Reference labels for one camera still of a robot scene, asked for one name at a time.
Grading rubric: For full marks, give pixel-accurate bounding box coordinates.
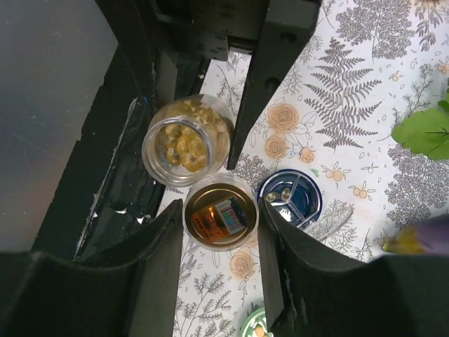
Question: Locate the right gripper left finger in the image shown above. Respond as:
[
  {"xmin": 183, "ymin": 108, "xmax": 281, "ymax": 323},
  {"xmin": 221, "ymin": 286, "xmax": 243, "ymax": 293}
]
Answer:
[{"xmin": 1, "ymin": 200, "xmax": 183, "ymax": 336}]

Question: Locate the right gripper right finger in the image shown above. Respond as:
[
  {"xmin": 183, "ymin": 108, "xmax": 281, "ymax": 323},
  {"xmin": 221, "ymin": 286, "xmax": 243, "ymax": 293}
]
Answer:
[{"xmin": 258, "ymin": 200, "xmax": 448, "ymax": 336}]

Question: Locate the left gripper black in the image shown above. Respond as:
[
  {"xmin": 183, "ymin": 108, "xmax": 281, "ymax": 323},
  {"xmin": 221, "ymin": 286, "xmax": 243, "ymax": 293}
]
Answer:
[{"xmin": 95, "ymin": 0, "xmax": 321, "ymax": 170}]

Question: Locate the clear pill box lid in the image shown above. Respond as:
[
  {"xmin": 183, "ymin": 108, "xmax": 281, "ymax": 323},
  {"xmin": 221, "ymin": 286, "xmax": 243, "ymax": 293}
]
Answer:
[{"xmin": 304, "ymin": 206, "xmax": 354, "ymax": 242}]

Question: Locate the blue round pill box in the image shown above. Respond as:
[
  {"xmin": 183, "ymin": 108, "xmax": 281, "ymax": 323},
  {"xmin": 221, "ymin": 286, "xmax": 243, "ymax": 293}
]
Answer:
[{"xmin": 257, "ymin": 169, "xmax": 323, "ymax": 230}]

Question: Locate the amber pill bottle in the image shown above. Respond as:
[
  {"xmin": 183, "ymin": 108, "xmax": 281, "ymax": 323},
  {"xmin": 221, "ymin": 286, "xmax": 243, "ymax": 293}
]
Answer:
[{"xmin": 142, "ymin": 94, "xmax": 235, "ymax": 187}]

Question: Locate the gold bottle cap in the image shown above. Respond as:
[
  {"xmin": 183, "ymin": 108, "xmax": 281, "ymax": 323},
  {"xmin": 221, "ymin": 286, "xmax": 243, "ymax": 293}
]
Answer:
[{"xmin": 182, "ymin": 172, "xmax": 259, "ymax": 251}]

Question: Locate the green round pill box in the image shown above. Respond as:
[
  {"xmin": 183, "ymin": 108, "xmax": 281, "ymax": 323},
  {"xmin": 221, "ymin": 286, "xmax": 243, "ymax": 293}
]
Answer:
[{"xmin": 240, "ymin": 307, "xmax": 274, "ymax": 337}]

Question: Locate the purple eggplant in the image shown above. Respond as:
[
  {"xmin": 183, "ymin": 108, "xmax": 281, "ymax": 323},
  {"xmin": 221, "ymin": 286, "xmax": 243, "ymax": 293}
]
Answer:
[{"xmin": 382, "ymin": 214, "xmax": 448, "ymax": 256}]

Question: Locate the floral table mat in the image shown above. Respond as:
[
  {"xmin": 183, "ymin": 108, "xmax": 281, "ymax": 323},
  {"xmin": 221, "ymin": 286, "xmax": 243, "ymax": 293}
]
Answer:
[{"xmin": 172, "ymin": 1, "xmax": 448, "ymax": 336}]

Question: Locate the white radish with leaves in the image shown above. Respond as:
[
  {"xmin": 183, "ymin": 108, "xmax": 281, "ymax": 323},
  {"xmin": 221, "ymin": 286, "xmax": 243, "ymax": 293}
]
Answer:
[{"xmin": 391, "ymin": 77, "xmax": 448, "ymax": 161}]

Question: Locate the black front rail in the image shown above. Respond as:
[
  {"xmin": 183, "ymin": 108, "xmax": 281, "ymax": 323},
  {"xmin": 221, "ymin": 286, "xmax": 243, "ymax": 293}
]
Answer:
[{"xmin": 32, "ymin": 50, "xmax": 165, "ymax": 260}]

